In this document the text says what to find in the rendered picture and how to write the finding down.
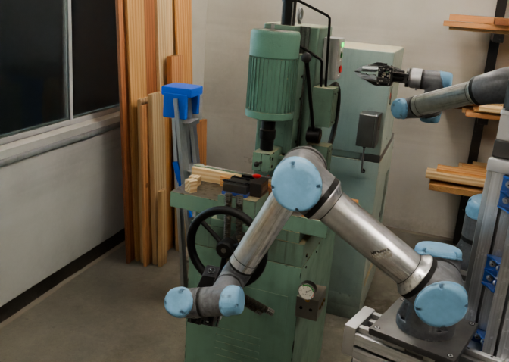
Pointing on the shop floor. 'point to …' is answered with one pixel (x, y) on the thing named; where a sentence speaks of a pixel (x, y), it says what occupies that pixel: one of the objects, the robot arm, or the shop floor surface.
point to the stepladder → (183, 150)
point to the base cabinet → (244, 332)
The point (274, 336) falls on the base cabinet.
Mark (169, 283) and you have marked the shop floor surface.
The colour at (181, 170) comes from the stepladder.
